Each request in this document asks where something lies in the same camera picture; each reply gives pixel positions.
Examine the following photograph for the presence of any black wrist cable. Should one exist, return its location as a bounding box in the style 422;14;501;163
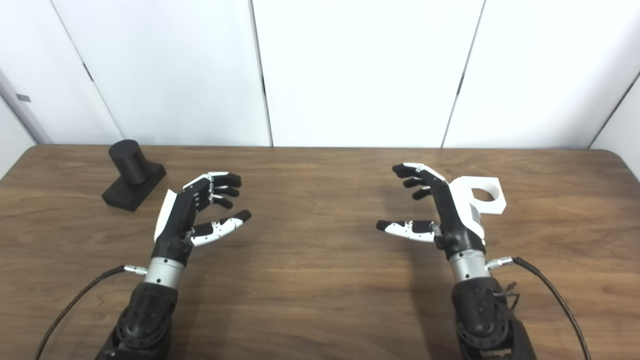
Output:
486;256;592;360
34;265;149;360

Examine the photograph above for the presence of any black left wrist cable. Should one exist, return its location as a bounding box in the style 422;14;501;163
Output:
34;265;149;360

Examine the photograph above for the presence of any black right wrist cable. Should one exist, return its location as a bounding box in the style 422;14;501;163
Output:
486;256;592;360

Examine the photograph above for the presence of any white square piece with hole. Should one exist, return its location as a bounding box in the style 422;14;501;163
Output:
448;176;507;217

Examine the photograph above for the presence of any white and black right hand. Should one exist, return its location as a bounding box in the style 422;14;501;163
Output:
376;162;487;261

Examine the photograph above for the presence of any white and black left hand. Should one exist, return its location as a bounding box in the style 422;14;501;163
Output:
151;171;252;267

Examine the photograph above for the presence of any black peg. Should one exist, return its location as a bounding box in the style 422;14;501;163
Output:
101;139;167;212

